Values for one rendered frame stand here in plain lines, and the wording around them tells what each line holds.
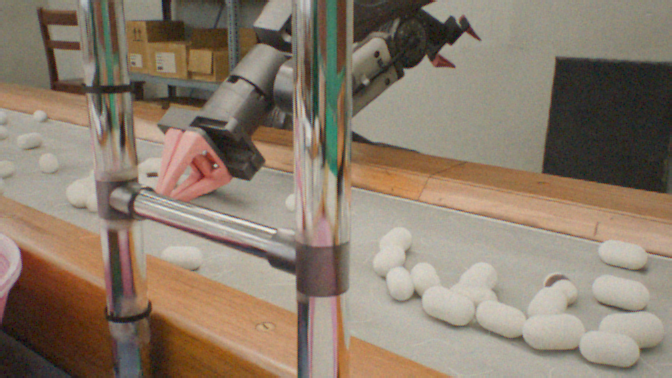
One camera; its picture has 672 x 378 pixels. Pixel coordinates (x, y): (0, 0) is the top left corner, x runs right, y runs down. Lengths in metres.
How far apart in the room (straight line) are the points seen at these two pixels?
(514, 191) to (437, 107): 2.27
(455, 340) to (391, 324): 0.04
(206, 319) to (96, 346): 0.12
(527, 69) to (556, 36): 0.17
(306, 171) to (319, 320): 0.06
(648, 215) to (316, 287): 0.42
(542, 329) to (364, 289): 0.14
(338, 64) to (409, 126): 2.78
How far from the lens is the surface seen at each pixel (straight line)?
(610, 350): 0.41
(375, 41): 1.25
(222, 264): 0.53
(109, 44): 0.36
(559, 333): 0.42
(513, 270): 0.54
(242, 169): 0.63
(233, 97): 0.66
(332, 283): 0.26
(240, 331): 0.38
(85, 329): 0.50
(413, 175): 0.71
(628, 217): 0.63
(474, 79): 2.82
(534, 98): 2.71
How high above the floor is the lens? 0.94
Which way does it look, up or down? 16 degrees down
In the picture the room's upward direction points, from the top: straight up
